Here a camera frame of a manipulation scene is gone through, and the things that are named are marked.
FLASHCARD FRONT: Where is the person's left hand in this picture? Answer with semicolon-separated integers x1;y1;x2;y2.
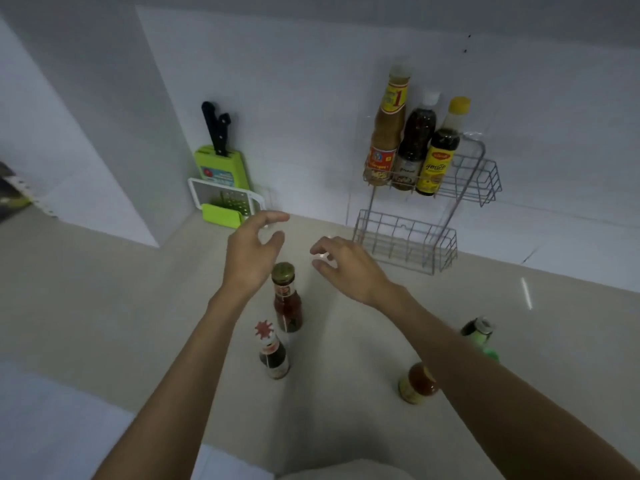
218;211;291;300

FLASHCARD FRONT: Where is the person's right hand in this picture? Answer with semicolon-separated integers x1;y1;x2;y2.
309;236;397;308

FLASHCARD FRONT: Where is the person's right forearm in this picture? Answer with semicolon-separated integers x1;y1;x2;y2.
372;285;640;480

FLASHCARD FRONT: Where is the person's left forearm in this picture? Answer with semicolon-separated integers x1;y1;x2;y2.
91;289;251;480

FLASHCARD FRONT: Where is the red sauce bottle gold cap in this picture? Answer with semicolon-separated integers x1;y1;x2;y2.
271;262;304;334

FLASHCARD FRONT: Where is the white and green grater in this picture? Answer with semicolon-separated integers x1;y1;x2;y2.
187;177;268;230

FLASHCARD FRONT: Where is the green knife block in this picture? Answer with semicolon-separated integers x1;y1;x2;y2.
194;145;251;191

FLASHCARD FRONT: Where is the dark sauce bottle red cap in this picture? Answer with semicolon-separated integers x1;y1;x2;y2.
253;320;291;380

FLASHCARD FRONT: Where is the tall brown sauce bottle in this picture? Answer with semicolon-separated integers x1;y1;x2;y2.
363;61;412;188

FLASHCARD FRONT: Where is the orange sauce jar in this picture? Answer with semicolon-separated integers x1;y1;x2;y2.
398;362;441;406

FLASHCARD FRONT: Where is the dark sauce bottle white cap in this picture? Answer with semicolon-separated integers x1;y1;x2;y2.
391;90;441;192

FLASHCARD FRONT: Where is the dark sauce bottle yellow cap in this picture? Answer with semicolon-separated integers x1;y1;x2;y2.
415;96;471;197

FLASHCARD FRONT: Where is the green bottle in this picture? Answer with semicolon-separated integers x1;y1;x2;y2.
460;316;501;363

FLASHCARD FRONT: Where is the metal wire rack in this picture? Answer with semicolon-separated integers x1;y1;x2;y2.
352;137;503;276

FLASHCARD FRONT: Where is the small black-handled knife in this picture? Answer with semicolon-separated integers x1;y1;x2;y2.
218;113;232;158

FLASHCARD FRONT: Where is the large black-handled knife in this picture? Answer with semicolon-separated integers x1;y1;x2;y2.
201;101;224;157

